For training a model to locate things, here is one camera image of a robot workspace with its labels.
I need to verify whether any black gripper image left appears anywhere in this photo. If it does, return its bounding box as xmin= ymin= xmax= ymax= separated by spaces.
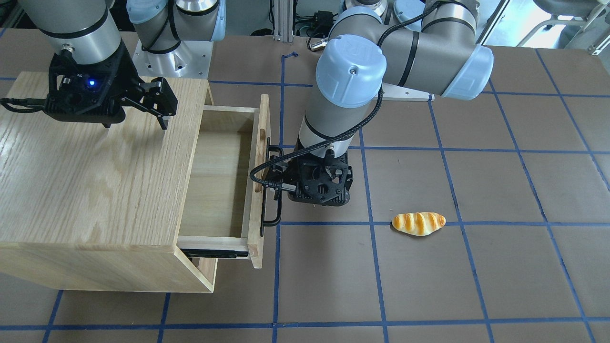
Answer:
xmin=43 ymin=48 xmax=178 ymax=130

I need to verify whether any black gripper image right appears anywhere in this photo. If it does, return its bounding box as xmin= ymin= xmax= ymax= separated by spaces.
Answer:
xmin=268 ymin=152 xmax=353 ymax=207

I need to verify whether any black metal drawer handle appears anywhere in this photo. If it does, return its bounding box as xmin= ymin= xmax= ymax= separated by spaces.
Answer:
xmin=260 ymin=137 xmax=284 ymax=238

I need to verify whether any wooden drawer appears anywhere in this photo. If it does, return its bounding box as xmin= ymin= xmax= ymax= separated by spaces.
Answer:
xmin=177 ymin=95 xmax=270 ymax=269

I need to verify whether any light wooden drawer cabinet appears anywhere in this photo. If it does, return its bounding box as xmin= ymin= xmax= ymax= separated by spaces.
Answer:
xmin=0 ymin=78 xmax=217 ymax=293

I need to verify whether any silver cylindrical connector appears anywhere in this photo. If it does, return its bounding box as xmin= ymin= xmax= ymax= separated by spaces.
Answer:
xmin=307 ymin=38 xmax=329 ymax=52

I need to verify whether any toy bread roll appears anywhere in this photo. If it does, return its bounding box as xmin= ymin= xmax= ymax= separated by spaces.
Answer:
xmin=391 ymin=212 xmax=447 ymax=237

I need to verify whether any silver base plate image left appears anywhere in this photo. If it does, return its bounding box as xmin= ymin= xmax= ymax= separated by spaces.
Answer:
xmin=132 ymin=41 xmax=215 ymax=80

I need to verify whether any silver base plate image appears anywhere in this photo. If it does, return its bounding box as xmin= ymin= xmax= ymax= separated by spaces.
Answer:
xmin=382 ymin=83 xmax=435 ymax=101
xmin=132 ymin=41 xmax=215 ymax=80

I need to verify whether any black cable image left gripper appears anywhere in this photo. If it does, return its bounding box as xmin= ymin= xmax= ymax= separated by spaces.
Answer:
xmin=0 ymin=98 xmax=45 ymax=114

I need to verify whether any silver base plate image right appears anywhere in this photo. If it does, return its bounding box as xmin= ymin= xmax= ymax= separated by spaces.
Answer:
xmin=382 ymin=83 xmax=435 ymax=101

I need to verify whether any black power adapter with cables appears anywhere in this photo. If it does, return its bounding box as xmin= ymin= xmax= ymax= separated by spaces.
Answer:
xmin=293 ymin=10 xmax=338 ymax=39

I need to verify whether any aluminium profile post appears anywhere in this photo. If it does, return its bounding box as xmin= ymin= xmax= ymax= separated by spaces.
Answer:
xmin=272 ymin=0 xmax=295 ymax=44

